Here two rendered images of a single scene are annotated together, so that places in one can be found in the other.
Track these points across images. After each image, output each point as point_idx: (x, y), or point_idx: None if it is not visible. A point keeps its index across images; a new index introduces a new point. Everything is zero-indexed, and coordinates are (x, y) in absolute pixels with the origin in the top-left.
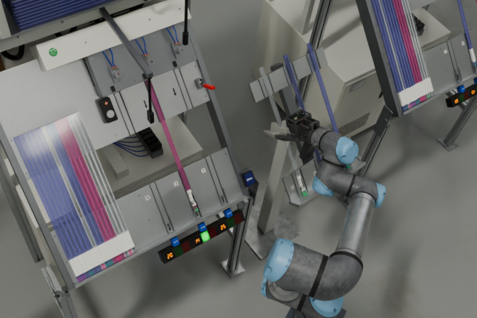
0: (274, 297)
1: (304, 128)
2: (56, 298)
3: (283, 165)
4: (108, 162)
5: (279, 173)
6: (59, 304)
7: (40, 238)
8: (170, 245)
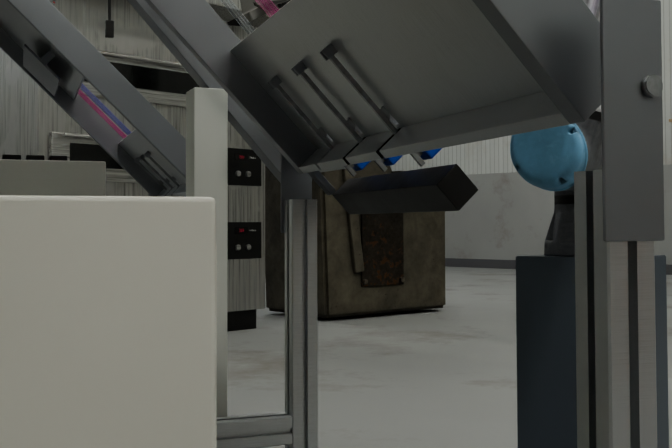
0: (598, 127)
1: None
2: (661, 106)
3: (227, 219)
4: (30, 175)
5: (223, 261)
6: (662, 176)
7: (215, 323)
8: (418, 185)
